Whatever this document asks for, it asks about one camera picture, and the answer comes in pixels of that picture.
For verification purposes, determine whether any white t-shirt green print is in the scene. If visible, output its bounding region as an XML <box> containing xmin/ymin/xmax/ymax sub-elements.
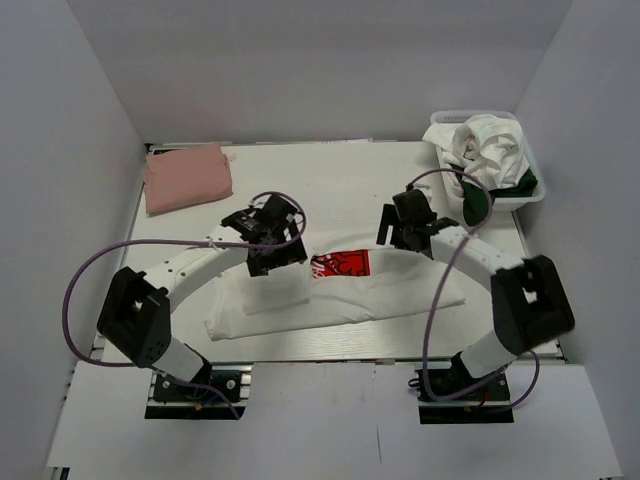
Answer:
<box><xmin>422</xmin><ymin>113</ymin><xmax>540</xmax><ymax>227</ymax></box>

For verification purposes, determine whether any white t-shirt red print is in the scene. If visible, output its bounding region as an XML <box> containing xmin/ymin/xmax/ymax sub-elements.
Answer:
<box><xmin>204</xmin><ymin>231</ymin><xmax>465</xmax><ymax>341</ymax></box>

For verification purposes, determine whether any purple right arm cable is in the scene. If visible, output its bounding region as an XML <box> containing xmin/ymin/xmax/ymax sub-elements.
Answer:
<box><xmin>405</xmin><ymin>168</ymin><xmax>541</xmax><ymax>414</ymax></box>

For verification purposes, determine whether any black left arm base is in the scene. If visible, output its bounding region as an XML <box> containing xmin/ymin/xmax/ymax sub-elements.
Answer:
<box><xmin>145</xmin><ymin>365</ymin><xmax>252</xmax><ymax>421</ymax></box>

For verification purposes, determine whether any white plastic basket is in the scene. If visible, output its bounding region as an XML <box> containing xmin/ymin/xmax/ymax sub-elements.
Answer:
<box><xmin>430</xmin><ymin>109</ymin><xmax>547</xmax><ymax>214</ymax></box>

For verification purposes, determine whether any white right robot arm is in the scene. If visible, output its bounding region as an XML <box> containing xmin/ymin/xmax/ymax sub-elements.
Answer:
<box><xmin>376</xmin><ymin>188</ymin><xmax>575</xmax><ymax>399</ymax></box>

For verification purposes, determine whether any folded pink t-shirt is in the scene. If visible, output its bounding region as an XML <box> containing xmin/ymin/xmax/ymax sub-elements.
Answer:
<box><xmin>143</xmin><ymin>144</ymin><xmax>233</xmax><ymax>216</ymax></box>

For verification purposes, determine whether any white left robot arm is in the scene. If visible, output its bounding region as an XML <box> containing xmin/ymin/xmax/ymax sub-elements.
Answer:
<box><xmin>97</xmin><ymin>192</ymin><xmax>307</xmax><ymax>399</ymax></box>

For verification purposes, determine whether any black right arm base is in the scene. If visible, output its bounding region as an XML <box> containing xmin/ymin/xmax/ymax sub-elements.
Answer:
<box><xmin>407</xmin><ymin>355</ymin><xmax>514</xmax><ymax>425</ymax></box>

